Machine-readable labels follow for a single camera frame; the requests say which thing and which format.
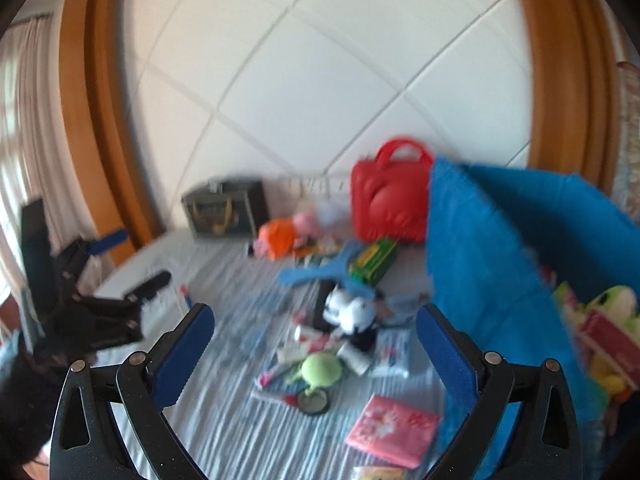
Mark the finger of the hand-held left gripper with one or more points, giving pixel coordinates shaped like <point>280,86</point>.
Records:
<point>150,285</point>
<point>107,242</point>

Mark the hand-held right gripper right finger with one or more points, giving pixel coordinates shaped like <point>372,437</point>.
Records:
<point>447,355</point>

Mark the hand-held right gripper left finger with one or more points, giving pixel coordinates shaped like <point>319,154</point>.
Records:
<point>182,355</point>

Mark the blue plastic storage crate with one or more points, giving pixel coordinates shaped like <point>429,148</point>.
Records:
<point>480,240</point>

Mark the cloth-covered round desktop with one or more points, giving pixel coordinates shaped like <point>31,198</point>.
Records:
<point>235,410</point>

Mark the small white and red box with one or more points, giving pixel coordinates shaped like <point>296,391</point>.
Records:
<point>185,295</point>

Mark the white tissue pack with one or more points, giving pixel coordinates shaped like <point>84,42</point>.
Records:
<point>395,352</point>

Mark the small white bottle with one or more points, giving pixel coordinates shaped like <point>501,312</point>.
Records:
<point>356,359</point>

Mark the pink tissue packet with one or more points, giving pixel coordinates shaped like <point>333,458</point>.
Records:
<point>392,430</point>

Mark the pink toothbrush pack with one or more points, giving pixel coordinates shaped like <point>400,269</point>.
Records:
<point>275,377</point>

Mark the black and white panda plush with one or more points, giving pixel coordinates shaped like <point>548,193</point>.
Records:
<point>352,312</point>

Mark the black gift box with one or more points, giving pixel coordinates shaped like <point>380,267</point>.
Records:
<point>222,210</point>

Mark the green cardboard box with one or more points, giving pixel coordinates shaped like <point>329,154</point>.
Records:
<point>372,260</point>

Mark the round jar with green toy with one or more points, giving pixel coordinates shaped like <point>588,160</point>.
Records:
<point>320,372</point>

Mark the yellow green packet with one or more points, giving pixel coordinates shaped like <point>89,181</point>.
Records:
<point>377,474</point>

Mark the orange and pink pig plush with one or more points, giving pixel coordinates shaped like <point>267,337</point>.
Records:
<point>280,237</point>

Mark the blue plastic hanger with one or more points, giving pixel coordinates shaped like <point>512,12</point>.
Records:
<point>320,272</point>

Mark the white curtain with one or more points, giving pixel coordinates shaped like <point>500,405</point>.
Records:
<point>20,110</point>

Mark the red toy suitcase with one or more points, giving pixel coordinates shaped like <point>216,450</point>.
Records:
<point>387,200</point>

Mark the green frog plush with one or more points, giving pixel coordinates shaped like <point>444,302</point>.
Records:
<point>612,302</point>

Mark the dark patterned rolled carpet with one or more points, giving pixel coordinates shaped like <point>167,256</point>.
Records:
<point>631,125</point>

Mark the white wall switch plate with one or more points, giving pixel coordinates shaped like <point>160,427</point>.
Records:
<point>297,186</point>
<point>340,185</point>

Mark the white wall socket plate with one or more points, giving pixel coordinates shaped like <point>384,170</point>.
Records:
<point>319,186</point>

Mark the wooden wall frame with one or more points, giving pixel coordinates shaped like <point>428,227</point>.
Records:
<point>560,60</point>

